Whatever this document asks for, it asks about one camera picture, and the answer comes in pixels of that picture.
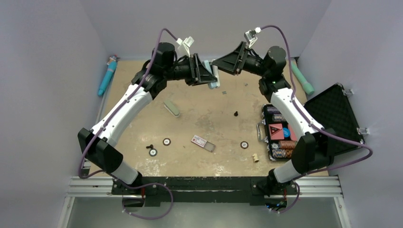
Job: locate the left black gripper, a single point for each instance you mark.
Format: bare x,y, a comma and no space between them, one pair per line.
198,74

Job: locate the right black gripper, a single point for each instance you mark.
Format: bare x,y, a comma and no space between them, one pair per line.
229,63

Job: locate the blue stapler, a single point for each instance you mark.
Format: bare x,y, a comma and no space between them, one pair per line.
215,72

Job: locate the green stapler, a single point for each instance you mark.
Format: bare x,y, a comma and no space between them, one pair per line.
172,108

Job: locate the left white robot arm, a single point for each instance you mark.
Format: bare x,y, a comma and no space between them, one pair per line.
98,143

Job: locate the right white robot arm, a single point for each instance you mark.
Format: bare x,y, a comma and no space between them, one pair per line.
314,148

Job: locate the staple box with clear lid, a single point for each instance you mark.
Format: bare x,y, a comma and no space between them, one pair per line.
208,146

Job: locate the poker chip upper left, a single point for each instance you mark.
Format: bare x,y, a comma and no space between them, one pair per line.
166,141

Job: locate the teal marker pen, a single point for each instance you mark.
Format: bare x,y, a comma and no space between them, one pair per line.
307,87

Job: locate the red card deck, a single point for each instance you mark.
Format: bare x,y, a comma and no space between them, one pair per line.
276,131

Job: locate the poker chip right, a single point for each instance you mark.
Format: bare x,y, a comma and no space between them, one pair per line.
244,144

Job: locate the blue round chip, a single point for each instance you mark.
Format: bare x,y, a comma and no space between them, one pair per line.
286,132

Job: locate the poker chip lower left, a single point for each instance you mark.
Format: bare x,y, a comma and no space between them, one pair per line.
153,152

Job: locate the blue marker pen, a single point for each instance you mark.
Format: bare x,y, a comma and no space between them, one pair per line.
111,68

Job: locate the brown poker chip stack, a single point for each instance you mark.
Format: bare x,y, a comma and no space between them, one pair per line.
287,145

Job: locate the cream chess piece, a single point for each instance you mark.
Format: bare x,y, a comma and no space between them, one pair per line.
255,158

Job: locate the striped poker chip stack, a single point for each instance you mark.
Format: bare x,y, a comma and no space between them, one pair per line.
282,153

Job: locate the black poker chip case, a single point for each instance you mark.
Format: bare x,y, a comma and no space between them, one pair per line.
331,108

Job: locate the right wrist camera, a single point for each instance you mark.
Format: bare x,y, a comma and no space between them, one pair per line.
251,36

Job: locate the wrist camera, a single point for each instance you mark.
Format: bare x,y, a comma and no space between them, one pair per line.
184,46
251,36

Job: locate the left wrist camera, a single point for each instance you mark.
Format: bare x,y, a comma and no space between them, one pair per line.
184,46

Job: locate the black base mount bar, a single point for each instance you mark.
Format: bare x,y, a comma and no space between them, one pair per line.
254,190

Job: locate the aluminium rail frame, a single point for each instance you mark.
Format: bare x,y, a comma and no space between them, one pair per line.
318,203

